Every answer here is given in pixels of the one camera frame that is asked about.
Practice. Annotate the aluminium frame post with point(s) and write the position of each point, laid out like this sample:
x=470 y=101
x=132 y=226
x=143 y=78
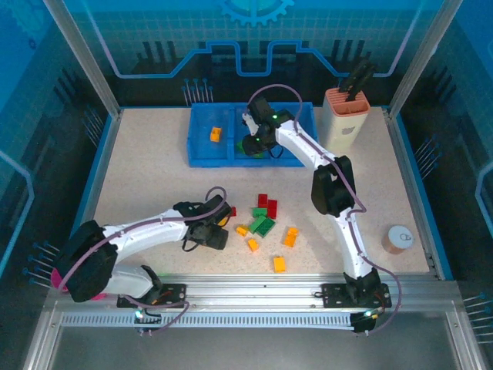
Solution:
x=422 y=58
x=84 y=58

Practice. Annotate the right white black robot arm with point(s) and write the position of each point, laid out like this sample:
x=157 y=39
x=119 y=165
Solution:
x=333 y=185

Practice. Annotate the long green lego brick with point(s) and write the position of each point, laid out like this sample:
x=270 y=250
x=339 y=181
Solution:
x=256 y=224
x=267 y=227

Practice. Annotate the black right controller box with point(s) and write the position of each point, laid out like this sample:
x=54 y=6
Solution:
x=364 y=323

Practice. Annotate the small orange lego brick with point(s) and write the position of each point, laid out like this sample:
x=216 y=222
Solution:
x=242 y=230
x=253 y=244

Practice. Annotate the large pink cylinder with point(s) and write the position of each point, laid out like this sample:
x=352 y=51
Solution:
x=56 y=279

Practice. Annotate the black left controller box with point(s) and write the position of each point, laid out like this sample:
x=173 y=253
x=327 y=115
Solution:
x=148 y=323

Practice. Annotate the grey metal front platform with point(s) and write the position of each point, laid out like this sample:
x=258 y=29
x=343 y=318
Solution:
x=250 y=350

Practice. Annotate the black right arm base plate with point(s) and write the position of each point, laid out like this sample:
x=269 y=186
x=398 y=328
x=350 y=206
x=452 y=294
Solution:
x=333 y=294

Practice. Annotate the aluminium front rail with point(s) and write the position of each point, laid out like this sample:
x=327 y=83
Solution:
x=250 y=289

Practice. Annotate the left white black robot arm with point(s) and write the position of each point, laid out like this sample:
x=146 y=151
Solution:
x=154 y=231

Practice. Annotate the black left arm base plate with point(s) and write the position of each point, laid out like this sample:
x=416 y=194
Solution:
x=173 y=294

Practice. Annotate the copper can white lid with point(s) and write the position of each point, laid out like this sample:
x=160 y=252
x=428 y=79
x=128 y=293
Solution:
x=398 y=237

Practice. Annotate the blue three-compartment tray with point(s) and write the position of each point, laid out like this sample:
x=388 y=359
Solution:
x=204 y=150

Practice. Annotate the white knife block salmon top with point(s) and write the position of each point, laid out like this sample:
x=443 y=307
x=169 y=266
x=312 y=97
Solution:
x=343 y=131

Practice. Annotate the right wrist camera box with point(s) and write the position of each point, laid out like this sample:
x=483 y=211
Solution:
x=250 y=122

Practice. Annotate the black controller box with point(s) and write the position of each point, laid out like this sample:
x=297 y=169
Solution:
x=148 y=323
x=364 y=323

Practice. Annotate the small pink cylinder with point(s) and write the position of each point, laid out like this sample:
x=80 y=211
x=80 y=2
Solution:
x=98 y=297

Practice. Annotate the aluminium side rail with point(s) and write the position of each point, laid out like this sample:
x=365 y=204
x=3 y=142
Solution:
x=102 y=169
x=409 y=173

